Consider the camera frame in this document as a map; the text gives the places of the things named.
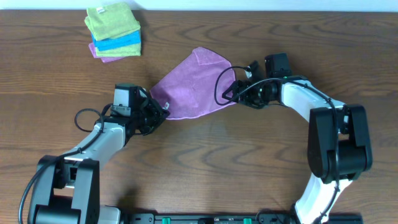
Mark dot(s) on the purple microfiber cloth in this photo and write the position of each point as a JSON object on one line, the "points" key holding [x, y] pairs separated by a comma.
{"points": [[194, 87]]}

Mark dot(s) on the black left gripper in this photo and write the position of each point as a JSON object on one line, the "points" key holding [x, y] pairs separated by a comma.
{"points": [[154, 115]]}

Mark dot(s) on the blue folded cloth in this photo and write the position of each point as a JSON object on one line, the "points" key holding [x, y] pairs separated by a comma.
{"points": [[110, 44]]}

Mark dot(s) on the lower green folded cloth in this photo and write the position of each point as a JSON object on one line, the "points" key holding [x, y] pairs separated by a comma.
{"points": [[126, 51]]}

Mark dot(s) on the bottom purple folded cloth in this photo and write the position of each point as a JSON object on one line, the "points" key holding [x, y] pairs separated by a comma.
{"points": [[103, 59]]}

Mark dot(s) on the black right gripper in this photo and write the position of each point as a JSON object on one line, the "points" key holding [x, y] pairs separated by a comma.
{"points": [[245, 98]]}

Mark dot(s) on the green folded cloth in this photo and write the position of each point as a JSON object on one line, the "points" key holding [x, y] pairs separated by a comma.
{"points": [[126, 51], [111, 21]]}

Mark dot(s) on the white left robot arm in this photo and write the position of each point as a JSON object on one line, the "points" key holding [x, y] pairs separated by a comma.
{"points": [[66, 188]]}

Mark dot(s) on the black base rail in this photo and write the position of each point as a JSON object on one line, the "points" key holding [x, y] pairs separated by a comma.
{"points": [[149, 218]]}

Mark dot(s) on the top green folded cloth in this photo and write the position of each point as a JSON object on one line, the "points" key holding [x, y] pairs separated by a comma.
{"points": [[111, 21]]}

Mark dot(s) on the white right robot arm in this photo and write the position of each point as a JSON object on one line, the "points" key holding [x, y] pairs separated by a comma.
{"points": [[338, 149]]}

